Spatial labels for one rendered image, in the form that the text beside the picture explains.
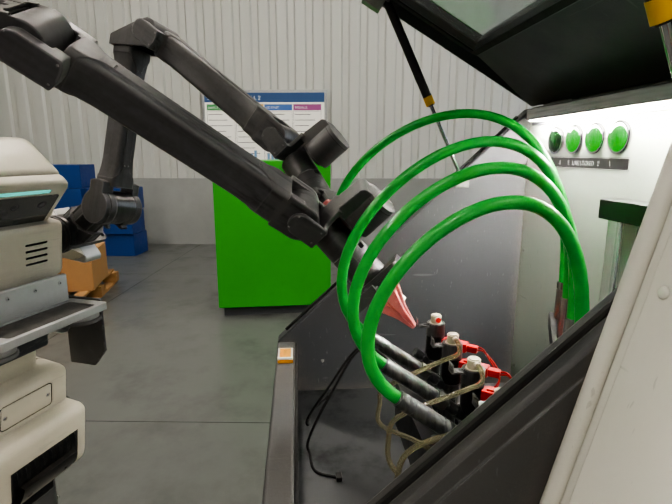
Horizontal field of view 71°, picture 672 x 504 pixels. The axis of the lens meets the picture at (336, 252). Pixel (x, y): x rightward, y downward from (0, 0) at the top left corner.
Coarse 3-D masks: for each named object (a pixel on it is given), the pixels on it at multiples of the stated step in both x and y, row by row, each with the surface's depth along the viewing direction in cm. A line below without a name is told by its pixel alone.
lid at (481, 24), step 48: (384, 0) 93; (432, 0) 86; (480, 0) 77; (528, 0) 70; (576, 0) 60; (624, 0) 56; (480, 48) 90; (528, 48) 80; (576, 48) 71; (624, 48) 65; (528, 96) 100; (576, 96) 87
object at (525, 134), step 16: (448, 112) 74; (464, 112) 73; (480, 112) 72; (400, 128) 76; (416, 128) 76; (512, 128) 71; (384, 144) 78; (528, 144) 72; (368, 160) 79; (352, 176) 80; (560, 240) 73; (560, 256) 73; (560, 272) 73; (560, 288) 73
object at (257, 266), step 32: (224, 192) 381; (224, 224) 386; (256, 224) 389; (224, 256) 391; (256, 256) 394; (288, 256) 398; (320, 256) 401; (224, 288) 396; (256, 288) 400; (288, 288) 403; (320, 288) 407
